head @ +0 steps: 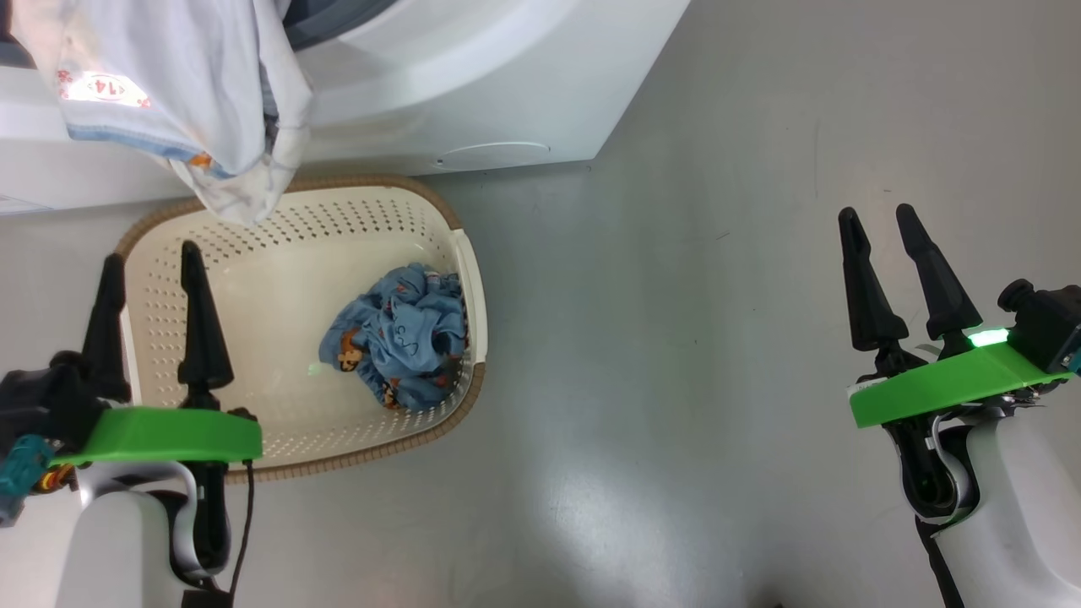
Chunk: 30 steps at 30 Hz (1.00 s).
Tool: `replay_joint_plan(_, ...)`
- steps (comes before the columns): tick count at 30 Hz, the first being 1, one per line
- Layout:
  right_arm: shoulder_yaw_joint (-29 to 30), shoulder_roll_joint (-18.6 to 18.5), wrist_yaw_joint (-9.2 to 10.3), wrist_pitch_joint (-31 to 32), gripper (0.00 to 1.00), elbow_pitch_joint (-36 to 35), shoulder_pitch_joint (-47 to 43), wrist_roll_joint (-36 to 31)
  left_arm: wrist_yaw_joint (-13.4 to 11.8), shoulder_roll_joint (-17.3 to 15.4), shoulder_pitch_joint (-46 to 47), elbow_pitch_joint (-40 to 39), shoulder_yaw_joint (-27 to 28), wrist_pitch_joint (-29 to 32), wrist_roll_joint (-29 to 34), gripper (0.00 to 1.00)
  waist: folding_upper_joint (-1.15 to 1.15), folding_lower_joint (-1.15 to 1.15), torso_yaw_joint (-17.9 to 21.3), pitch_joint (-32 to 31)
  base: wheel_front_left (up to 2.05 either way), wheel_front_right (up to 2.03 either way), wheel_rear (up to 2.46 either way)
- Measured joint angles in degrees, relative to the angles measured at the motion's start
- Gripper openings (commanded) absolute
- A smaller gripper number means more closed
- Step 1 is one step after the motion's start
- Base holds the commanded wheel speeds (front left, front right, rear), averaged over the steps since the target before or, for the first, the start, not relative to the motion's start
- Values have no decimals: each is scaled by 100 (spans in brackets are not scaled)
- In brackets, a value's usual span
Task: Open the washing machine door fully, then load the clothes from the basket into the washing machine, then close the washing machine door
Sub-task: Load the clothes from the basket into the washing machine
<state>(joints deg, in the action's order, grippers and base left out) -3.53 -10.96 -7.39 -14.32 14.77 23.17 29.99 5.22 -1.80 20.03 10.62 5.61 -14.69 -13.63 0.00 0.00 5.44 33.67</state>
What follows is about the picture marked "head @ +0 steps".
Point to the blue cartoon print garment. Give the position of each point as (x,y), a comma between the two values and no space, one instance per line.
(405,338)

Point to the cream perforated laundry basket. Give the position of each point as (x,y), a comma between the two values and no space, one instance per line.
(279,287)

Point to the round white filter cover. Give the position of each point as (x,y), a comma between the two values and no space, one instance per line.
(490,156)

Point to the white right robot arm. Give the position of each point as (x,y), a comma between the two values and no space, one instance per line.
(1030,507)

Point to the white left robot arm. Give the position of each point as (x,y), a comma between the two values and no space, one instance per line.
(110,549)

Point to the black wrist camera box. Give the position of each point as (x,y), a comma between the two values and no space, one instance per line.
(1047,325)
(34,397)

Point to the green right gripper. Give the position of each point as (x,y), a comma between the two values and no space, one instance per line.
(937,388)

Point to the white front-load washing machine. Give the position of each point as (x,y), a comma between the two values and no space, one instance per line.
(464,84)

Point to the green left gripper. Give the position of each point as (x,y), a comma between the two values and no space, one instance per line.
(160,435)

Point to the white garment with blue trim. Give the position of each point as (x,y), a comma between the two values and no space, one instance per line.
(169,84)

